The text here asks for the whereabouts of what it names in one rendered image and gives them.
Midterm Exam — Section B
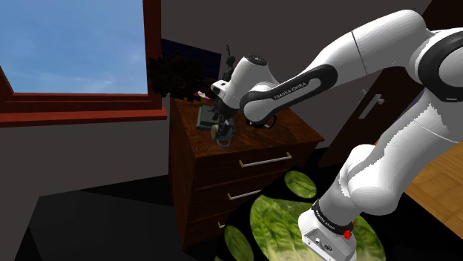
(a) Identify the grey green book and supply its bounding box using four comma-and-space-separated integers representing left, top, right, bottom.
196, 105, 219, 131

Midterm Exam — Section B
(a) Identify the dark slim figure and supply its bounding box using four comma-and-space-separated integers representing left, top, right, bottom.
221, 44, 237, 82

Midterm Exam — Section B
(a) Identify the red framed window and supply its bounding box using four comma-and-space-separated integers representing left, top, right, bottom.
0, 0, 168, 128

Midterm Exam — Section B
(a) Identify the dark brown door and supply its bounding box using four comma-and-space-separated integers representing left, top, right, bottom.
318, 0, 463, 168

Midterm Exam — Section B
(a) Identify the dark potted plant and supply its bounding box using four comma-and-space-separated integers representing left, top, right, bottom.
147, 53, 219, 103

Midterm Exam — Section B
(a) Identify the brown wooden chest of drawers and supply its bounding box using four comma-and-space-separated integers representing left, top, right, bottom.
168, 96, 325, 251

